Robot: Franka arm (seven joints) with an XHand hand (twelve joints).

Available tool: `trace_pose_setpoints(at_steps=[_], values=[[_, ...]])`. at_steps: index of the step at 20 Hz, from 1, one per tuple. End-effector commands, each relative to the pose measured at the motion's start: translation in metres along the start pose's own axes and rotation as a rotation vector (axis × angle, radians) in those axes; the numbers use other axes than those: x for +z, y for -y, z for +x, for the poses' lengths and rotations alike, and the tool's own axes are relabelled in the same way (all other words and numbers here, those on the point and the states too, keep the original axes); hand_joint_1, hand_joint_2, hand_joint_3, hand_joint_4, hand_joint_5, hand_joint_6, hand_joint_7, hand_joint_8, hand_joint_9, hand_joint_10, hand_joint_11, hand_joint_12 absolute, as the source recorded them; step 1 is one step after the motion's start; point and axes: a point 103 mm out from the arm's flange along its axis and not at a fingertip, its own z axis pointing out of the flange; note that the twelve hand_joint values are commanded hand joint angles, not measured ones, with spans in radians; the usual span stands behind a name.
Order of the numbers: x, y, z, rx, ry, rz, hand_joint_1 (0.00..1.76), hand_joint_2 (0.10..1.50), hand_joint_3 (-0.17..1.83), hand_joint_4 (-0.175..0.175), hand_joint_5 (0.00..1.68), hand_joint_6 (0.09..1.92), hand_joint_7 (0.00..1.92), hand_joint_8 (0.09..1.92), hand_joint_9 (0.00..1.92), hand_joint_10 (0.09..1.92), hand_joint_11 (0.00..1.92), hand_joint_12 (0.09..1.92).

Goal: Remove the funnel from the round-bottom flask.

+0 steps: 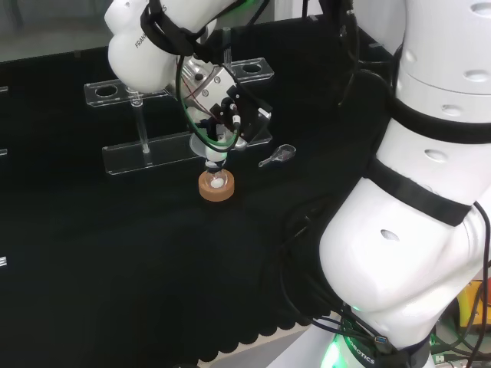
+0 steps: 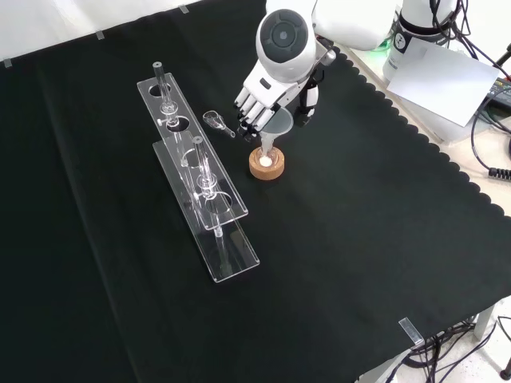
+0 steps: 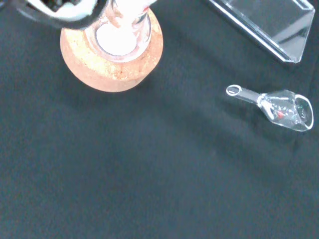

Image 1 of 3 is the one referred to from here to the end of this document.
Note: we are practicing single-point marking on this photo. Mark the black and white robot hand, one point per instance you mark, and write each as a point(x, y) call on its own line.
point(249, 115)

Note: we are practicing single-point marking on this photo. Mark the clear plastic funnel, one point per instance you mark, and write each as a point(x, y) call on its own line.
point(196, 145)

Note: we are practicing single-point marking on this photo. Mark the clear round-bottom flask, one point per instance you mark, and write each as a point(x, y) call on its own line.
point(215, 181)

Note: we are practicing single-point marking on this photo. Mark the clear funnel stand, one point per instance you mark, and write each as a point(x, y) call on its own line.
point(161, 151)

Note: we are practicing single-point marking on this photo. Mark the black bench cloth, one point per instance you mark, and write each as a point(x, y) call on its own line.
point(134, 249)

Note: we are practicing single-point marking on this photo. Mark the clear plastic rack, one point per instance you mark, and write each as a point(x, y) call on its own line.
point(3, 90)

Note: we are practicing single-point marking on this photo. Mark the yellow stop button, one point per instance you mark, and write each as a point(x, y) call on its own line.
point(473, 303)

